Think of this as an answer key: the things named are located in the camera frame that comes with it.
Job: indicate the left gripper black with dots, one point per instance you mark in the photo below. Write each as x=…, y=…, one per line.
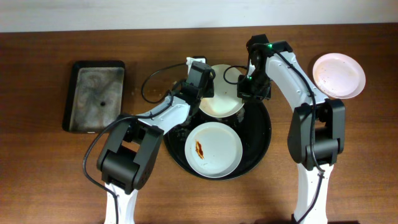
x=206, y=91

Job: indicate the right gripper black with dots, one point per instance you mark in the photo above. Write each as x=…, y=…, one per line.
x=252, y=92

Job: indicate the white plate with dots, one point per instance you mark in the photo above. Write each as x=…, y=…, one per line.
x=225, y=101

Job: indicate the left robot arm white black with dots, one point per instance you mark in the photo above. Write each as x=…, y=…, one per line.
x=128, y=156

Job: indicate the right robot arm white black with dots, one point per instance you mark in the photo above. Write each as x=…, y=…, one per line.
x=317, y=130

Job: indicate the black round tray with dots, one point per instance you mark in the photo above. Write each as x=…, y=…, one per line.
x=252, y=124

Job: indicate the black rectangular soapy water tray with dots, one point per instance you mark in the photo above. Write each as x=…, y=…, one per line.
x=95, y=95

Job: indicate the light blue plate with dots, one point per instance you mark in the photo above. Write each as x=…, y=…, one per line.
x=213, y=150

